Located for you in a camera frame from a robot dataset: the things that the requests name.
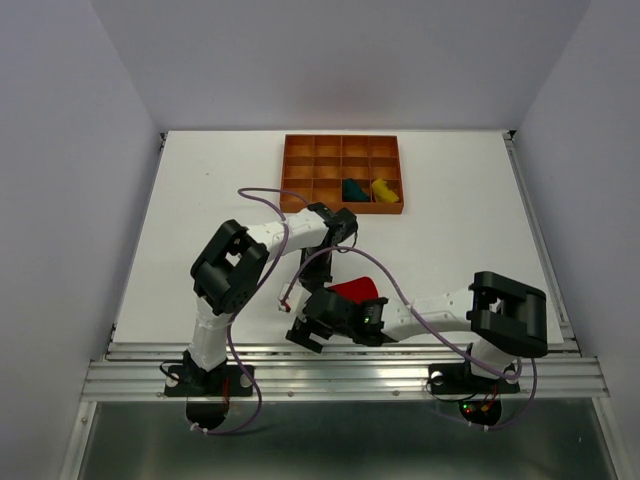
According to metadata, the red sock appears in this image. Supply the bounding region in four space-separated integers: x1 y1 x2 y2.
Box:
329 277 379 304

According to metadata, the teal sock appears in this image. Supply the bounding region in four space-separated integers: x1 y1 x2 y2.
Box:
342 178 370 203

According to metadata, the yellow bear sock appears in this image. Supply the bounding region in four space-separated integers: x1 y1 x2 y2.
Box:
371 178 400 204

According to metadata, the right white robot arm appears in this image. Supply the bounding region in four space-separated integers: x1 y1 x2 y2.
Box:
280 271 548 390

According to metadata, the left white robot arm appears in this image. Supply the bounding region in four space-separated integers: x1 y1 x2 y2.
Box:
183 202 358 394

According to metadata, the orange compartment tray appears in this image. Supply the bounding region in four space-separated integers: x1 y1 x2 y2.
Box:
280 134 404 215

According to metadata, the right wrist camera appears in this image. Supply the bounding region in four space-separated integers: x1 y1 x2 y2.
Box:
278 281 310 316

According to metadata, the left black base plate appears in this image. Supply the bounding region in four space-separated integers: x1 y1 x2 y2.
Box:
163 364 254 398

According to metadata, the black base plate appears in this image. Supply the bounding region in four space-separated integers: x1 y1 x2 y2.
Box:
163 364 254 398
426 363 520 396

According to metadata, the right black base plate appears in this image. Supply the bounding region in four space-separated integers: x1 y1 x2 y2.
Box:
426 363 520 396

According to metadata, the aluminium mounting rail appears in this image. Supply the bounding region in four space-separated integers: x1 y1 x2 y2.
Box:
81 345 609 402

